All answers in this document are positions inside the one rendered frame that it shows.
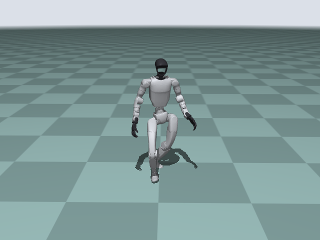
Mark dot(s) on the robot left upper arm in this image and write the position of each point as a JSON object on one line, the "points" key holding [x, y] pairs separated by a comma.
{"points": [[177, 89]]}

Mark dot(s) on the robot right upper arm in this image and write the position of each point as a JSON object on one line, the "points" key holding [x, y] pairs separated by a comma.
{"points": [[145, 83]]}

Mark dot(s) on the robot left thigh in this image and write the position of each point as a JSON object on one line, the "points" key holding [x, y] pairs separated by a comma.
{"points": [[171, 131]]}

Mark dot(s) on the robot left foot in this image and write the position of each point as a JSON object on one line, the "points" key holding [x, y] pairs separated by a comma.
{"points": [[159, 165]]}

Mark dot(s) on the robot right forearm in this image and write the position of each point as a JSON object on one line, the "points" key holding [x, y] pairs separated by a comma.
{"points": [[136, 110]]}

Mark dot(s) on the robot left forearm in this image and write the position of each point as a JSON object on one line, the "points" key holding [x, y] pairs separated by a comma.
{"points": [[183, 107]]}

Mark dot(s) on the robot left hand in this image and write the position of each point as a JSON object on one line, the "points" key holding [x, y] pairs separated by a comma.
{"points": [[189, 117]]}

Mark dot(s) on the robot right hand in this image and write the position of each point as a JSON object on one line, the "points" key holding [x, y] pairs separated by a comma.
{"points": [[134, 129]]}

